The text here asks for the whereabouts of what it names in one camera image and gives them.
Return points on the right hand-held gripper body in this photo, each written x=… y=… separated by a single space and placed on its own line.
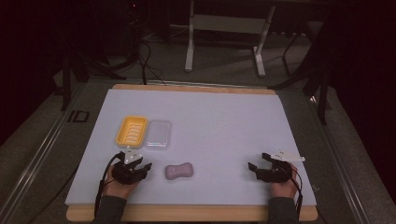
x=277 y=172

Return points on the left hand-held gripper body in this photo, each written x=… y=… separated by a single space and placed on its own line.
x=126 y=172

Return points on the person's right hand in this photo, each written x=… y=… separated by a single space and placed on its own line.
x=284 y=188

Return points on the person's left hand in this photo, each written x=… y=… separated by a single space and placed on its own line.
x=117 y=188

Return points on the yellow soap dish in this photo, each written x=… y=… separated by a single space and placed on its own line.
x=131 y=131

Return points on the pink soap bar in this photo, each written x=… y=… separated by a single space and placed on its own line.
x=178 y=171

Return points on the clear plastic lid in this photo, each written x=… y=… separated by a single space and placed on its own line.
x=158 y=134

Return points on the lavender table mat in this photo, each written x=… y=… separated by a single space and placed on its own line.
x=218 y=130

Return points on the wooden table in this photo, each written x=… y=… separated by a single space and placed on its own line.
x=193 y=213

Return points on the black tripod stand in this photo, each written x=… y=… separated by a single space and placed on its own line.
x=320 y=74

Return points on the white metal stand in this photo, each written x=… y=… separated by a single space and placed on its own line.
x=229 y=23

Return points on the metal floor rail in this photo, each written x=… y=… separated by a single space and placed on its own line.
x=34 y=165
x=339 y=161

